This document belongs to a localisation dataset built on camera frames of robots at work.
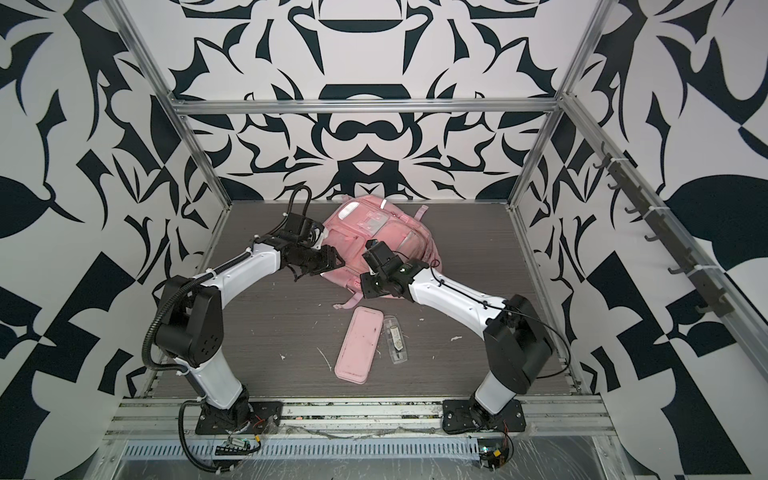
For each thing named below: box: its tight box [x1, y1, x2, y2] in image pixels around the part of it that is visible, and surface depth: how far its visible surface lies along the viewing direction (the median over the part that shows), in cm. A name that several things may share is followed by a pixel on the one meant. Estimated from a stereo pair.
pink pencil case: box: [334, 306, 384, 385], surface depth 85 cm
